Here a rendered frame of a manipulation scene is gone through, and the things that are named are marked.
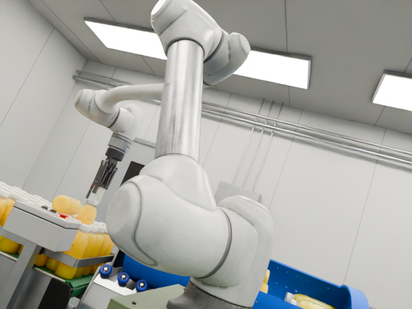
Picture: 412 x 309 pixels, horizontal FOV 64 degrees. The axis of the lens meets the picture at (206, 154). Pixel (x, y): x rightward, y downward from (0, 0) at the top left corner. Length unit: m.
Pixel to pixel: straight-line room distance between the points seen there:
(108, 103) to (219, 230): 0.82
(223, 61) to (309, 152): 3.98
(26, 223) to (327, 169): 4.18
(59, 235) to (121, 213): 0.60
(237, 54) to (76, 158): 5.26
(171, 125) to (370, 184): 4.32
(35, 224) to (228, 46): 0.83
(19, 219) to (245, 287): 0.79
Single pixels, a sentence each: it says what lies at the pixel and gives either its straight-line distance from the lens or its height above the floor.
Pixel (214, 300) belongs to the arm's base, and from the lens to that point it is 0.74.
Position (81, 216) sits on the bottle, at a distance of 1.42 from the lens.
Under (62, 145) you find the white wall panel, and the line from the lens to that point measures 6.41.
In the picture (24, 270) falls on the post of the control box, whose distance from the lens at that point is 1.27.
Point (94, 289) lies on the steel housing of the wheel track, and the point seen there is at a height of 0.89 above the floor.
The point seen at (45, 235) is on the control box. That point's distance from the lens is 1.20.
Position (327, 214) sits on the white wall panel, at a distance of 4.76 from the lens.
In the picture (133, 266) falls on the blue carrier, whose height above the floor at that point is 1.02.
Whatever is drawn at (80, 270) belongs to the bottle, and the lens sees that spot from 1.40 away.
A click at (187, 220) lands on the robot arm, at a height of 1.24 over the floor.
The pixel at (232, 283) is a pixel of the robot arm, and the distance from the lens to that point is 0.72.
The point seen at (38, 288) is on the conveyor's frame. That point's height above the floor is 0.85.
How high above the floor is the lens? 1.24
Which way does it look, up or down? 12 degrees up
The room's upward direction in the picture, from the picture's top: 21 degrees clockwise
